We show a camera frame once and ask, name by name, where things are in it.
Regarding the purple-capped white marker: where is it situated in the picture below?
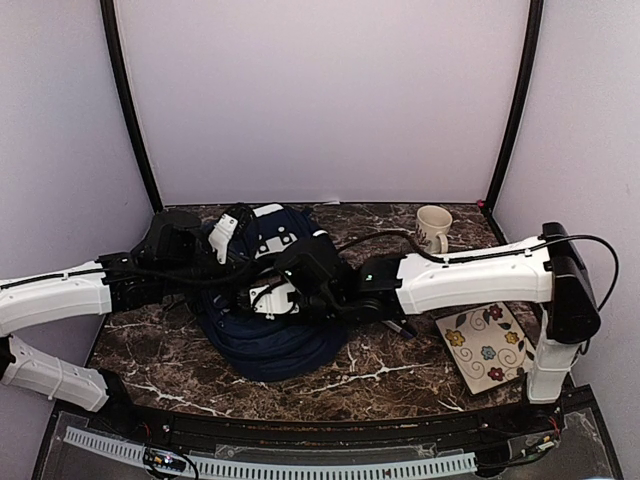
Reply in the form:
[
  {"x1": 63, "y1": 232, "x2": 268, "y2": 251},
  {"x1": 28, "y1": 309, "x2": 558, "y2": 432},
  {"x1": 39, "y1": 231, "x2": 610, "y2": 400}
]
[{"x1": 383, "y1": 320, "x2": 417, "y2": 339}]

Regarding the navy blue student backpack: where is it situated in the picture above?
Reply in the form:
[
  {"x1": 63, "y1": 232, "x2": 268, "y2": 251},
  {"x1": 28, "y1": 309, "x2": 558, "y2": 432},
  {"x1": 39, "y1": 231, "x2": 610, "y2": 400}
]
[{"x1": 188, "y1": 203, "x2": 349, "y2": 382}]

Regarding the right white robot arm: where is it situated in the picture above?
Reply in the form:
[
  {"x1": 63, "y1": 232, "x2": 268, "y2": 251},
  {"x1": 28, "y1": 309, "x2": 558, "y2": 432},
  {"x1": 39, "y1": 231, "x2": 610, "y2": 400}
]
[{"x1": 256, "y1": 222, "x2": 601, "y2": 434}]

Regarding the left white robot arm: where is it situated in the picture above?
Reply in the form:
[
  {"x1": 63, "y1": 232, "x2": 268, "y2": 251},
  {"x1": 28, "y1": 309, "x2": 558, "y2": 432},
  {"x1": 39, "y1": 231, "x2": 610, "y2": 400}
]
[{"x1": 1, "y1": 205, "x2": 256, "y2": 436}]

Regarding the cream floral ceramic mug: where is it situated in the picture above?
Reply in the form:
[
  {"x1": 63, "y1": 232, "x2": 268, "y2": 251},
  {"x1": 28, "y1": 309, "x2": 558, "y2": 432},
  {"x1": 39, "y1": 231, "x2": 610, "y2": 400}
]
[{"x1": 416, "y1": 205, "x2": 453, "y2": 254}]

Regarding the square floral ceramic plate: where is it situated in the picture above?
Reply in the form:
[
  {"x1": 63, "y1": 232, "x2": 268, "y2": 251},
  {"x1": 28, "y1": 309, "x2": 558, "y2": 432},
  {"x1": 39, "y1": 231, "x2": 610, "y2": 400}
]
[{"x1": 435, "y1": 302, "x2": 535, "y2": 395}]

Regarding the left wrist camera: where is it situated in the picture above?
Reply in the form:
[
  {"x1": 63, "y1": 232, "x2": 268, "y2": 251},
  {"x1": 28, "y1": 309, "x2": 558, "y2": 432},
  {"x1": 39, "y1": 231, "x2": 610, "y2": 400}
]
[{"x1": 208, "y1": 208, "x2": 251, "y2": 265}]

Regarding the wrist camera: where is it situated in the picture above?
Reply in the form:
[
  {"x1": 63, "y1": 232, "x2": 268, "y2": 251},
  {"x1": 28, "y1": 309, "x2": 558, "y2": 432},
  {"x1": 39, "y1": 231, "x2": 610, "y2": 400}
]
[
  {"x1": 249, "y1": 281, "x2": 300, "y2": 319},
  {"x1": 208, "y1": 208, "x2": 251, "y2": 265}
]

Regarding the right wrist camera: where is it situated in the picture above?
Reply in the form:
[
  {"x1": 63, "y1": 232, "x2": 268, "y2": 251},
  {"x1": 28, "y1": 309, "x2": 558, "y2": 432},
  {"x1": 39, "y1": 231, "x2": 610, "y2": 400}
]
[{"x1": 249, "y1": 281, "x2": 300, "y2": 319}]

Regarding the grey slotted cable duct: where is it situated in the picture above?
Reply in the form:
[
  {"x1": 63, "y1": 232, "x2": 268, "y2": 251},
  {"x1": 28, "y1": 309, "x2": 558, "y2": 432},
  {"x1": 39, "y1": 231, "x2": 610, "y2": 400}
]
[{"x1": 63, "y1": 427, "x2": 478, "y2": 479}]

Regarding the left black frame post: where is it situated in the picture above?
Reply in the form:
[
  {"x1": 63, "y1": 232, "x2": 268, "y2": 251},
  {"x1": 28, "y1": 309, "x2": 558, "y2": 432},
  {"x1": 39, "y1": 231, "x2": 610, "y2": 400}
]
[{"x1": 99, "y1": 0, "x2": 164, "y2": 213}]

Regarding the black frame post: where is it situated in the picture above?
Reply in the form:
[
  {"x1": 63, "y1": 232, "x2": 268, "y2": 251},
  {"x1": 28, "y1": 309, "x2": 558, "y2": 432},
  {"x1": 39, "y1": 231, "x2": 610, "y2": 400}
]
[
  {"x1": 99, "y1": 0, "x2": 164, "y2": 213},
  {"x1": 483, "y1": 0, "x2": 544, "y2": 217}
]

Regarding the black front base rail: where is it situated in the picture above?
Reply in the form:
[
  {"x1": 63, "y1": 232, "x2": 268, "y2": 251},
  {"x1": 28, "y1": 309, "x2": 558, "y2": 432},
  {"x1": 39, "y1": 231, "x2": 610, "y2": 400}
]
[{"x1": 33, "y1": 382, "x2": 626, "y2": 479}]

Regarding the right black frame post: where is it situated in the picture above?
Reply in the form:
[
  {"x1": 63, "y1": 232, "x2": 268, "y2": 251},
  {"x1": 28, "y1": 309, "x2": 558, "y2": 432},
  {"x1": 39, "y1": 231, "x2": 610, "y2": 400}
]
[{"x1": 483, "y1": 0, "x2": 544, "y2": 217}]

